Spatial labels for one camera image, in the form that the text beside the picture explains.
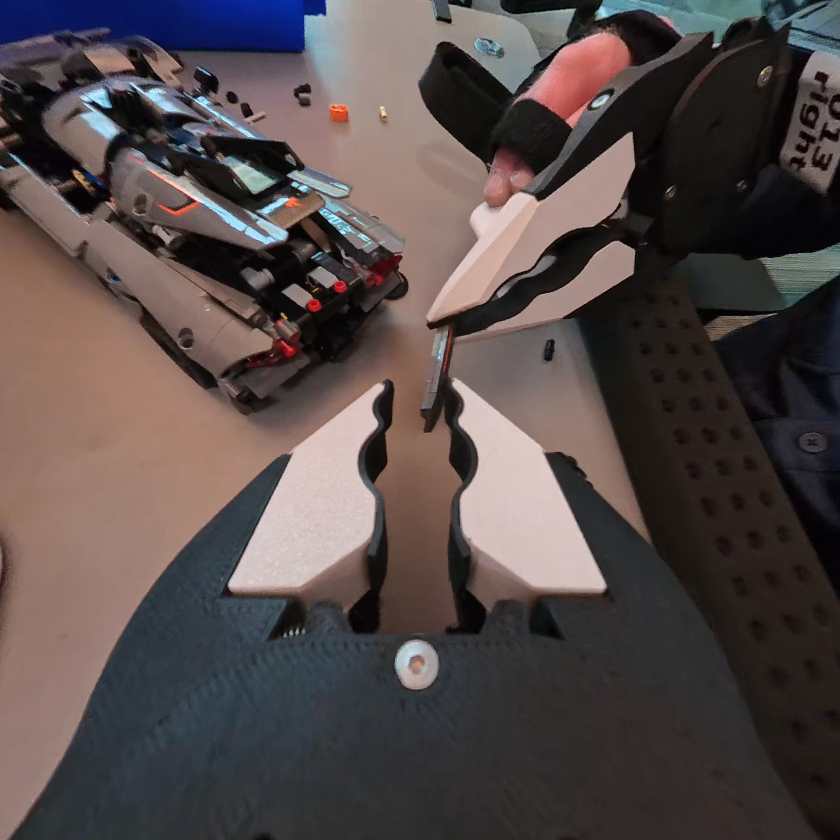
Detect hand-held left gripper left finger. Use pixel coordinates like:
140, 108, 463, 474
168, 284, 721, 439
227, 378, 396, 618

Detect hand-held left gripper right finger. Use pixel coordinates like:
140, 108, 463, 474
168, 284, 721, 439
444, 377, 609, 619

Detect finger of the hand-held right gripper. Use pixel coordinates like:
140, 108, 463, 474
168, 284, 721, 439
425, 130, 639, 329
451, 239, 642, 345

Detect long grey orange-striped lego panel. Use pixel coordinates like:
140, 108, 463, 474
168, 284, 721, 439
420, 325, 458, 434

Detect grey lego car model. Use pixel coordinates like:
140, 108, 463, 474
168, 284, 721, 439
0, 28, 409, 416

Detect person's right forearm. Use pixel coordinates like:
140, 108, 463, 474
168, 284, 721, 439
696, 167, 840, 257

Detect person's right hand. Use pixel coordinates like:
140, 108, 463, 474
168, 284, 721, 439
484, 31, 636, 207

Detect blue plastic bin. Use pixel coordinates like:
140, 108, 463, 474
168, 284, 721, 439
0, 0, 327, 53

